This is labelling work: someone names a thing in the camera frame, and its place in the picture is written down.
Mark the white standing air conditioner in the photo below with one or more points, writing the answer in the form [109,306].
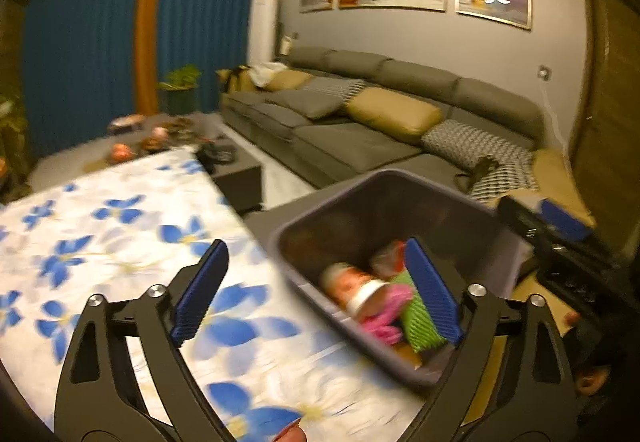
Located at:
[262,29]

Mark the potted plant dark pot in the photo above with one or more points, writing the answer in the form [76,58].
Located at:
[180,94]

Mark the wooden door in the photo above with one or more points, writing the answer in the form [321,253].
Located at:
[610,97]

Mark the trailing plant on stand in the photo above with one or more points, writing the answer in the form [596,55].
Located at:
[12,142]

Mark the grey plastic bin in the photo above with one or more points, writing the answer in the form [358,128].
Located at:
[360,217]

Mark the black white patterned cushion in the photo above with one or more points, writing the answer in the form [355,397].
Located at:
[337,87]
[465,139]
[505,179]

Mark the grey sofa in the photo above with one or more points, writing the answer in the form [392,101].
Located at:
[360,152]

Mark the small yellow cushion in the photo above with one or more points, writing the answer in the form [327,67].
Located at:
[287,80]

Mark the white garment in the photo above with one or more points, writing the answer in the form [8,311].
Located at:
[267,71]

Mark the red white-lined paper cup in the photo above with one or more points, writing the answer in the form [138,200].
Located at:
[387,259]

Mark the grey cushion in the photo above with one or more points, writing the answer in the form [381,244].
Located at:
[305,103]

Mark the dark coffee table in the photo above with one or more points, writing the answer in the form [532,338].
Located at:
[240,177]

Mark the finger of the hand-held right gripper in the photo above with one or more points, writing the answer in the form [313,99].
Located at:
[520,217]
[567,221]

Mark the blue floral tablecloth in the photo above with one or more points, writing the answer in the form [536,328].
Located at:
[125,272]

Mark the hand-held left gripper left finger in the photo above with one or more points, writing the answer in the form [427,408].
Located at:
[200,294]

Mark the small figurine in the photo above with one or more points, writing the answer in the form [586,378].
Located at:
[121,152]
[157,133]

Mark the person's right hand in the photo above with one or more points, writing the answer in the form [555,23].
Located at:
[592,381]

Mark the orange curtain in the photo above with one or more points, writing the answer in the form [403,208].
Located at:
[149,32]

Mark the black garment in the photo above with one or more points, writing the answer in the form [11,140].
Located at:
[230,78]

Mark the green foam net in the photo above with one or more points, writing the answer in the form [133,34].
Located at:
[417,327]

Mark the flat printed box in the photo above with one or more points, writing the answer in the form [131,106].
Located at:
[127,123]

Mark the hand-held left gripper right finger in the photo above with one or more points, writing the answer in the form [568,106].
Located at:
[432,294]

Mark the blue curtain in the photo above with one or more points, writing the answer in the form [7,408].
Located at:
[85,47]

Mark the wall socket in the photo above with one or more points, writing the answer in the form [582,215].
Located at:
[544,72]

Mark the orange print paper cup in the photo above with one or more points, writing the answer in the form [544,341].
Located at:
[350,289]

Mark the small pink plastic bag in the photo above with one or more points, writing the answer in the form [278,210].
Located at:
[387,317]

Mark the large yellow cushion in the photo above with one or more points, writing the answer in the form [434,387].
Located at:
[395,115]

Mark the person's left hand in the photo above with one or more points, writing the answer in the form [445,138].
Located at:
[291,434]

